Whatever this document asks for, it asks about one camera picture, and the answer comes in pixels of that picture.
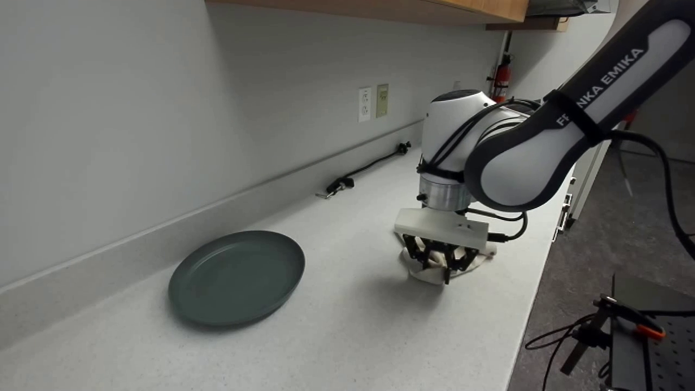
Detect black perforated table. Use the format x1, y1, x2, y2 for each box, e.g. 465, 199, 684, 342
607, 271, 695, 391

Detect wooden wall cabinet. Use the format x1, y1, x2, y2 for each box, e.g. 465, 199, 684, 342
204, 0, 529, 27

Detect white cabinet panel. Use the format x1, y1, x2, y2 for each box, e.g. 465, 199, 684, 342
560, 139, 615, 234

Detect clamp with orange handle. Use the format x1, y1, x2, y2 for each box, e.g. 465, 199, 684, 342
593, 293, 668, 343

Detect dark green plate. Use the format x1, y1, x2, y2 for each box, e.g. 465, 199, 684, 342
167, 228, 306, 333

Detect black tripod cables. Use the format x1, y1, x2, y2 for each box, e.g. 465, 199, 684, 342
523, 322, 603, 378

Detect stained beige towel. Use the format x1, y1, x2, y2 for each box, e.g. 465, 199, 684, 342
397, 242, 500, 287

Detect wooden shelf board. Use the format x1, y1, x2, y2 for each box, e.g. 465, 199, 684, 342
481, 16, 571, 32

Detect white power outlet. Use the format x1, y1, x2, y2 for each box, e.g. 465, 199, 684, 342
356, 88, 374, 123

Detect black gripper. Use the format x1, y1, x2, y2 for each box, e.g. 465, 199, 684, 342
402, 234, 485, 284

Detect black cable with plug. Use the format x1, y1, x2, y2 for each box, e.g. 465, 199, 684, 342
315, 139, 412, 199

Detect red fire extinguisher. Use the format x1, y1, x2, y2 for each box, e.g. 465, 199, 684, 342
485, 31, 516, 100

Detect beige wall plate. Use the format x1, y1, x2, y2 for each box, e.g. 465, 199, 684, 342
374, 82, 390, 119

